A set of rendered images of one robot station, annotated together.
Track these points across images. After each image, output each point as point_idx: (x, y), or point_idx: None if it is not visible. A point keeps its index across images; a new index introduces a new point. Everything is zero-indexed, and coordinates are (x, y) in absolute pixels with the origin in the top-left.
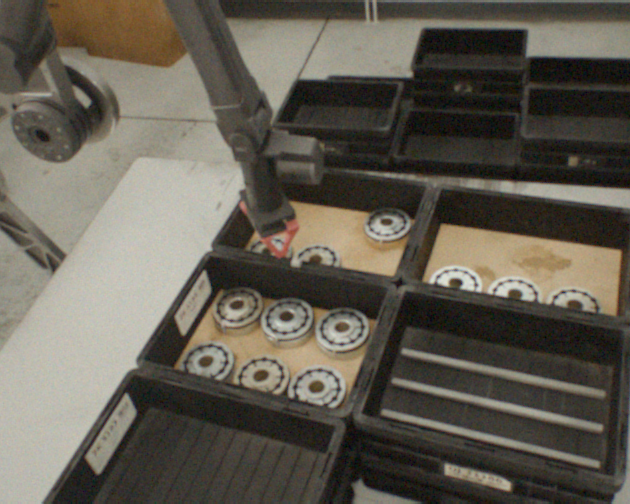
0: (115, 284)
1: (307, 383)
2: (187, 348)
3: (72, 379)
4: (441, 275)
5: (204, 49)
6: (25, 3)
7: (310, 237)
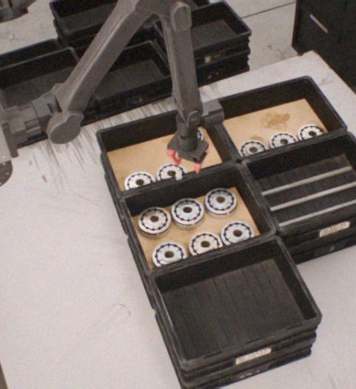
0: (27, 259)
1: (231, 234)
2: None
3: (63, 323)
4: (242, 149)
5: (187, 74)
6: (93, 85)
7: (149, 164)
